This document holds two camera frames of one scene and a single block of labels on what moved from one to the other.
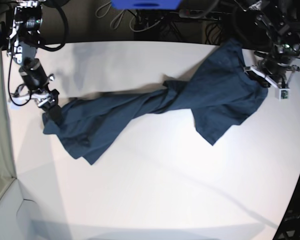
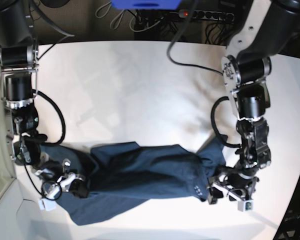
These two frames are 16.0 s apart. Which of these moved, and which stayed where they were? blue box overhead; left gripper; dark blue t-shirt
Moved: dark blue t-shirt; left gripper
Stayed: blue box overhead
